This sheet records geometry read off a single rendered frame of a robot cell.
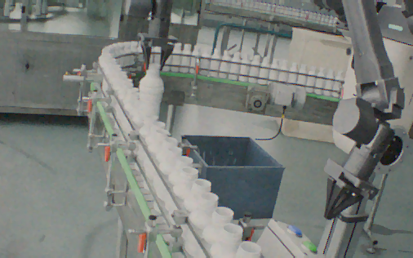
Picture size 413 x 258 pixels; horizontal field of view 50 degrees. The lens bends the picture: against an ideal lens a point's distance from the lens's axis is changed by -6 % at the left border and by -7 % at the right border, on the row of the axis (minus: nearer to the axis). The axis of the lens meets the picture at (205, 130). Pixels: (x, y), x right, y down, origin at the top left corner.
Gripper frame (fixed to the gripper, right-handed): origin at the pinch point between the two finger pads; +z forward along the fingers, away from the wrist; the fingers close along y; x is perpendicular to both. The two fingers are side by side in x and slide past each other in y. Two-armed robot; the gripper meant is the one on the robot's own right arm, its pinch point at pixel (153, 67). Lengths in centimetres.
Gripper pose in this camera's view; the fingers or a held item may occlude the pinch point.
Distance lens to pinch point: 134.6
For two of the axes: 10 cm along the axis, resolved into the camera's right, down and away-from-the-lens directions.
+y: -9.3, -0.3, -3.7
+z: -1.5, 9.4, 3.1
